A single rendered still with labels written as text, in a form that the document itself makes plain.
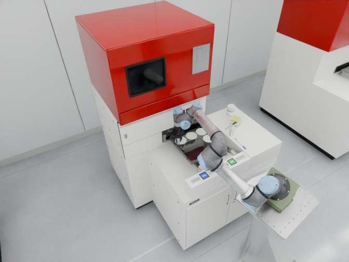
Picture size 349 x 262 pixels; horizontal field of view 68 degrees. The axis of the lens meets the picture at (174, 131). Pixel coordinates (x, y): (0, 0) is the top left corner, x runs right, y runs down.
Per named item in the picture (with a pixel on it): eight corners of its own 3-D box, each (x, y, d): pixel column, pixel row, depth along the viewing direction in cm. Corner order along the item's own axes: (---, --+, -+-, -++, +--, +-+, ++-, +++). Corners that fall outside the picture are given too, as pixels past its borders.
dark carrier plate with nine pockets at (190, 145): (171, 139, 231) (171, 138, 231) (203, 126, 244) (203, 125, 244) (192, 163, 208) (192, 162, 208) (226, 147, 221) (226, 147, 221)
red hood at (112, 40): (91, 82, 243) (74, 15, 204) (166, 61, 273) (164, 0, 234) (121, 127, 193) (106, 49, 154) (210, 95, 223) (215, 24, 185)
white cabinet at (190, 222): (152, 205, 284) (146, 152, 231) (223, 169, 320) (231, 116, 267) (184, 256, 242) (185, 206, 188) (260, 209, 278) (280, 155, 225)
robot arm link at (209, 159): (272, 201, 169) (210, 146, 164) (255, 215, 173) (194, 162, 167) (267, 192, 181) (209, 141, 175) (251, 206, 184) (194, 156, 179)
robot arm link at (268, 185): (285, 186, 173) (281, 185, 162) (270, 199, 176) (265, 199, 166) (272, 173, 180) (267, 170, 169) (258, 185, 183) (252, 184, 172)
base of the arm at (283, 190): (292, 185, 180) (289, 184, 172) (278, 202, 183) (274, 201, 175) (274, 171, 189) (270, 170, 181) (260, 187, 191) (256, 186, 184)
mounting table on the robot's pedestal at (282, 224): (314, 211, 197) (320, 201, 189) (280, 249, 176) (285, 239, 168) (264, 175, 224) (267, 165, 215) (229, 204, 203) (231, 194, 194)
